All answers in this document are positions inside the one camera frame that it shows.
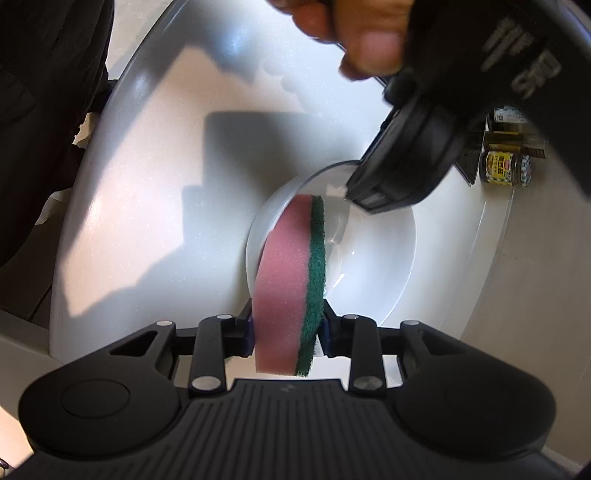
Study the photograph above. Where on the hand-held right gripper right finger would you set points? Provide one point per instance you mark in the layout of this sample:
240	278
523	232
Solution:
325	337

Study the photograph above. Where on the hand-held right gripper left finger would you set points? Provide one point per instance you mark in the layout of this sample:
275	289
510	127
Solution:
238	341

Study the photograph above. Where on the person's dark clothing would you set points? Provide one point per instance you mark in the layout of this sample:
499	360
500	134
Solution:
37	115

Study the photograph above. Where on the sauce jar with green lid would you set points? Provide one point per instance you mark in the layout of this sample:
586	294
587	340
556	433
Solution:
501	168

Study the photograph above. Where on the person's left hand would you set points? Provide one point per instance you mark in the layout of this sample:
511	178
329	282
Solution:
369	46

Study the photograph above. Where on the white ceramic bowl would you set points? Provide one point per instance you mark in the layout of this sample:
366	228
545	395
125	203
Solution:
369	258

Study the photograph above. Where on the pink and green sponge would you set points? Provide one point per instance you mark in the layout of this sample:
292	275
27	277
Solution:
281	286

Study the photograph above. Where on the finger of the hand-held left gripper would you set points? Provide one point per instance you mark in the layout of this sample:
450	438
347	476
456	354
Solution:
369	198

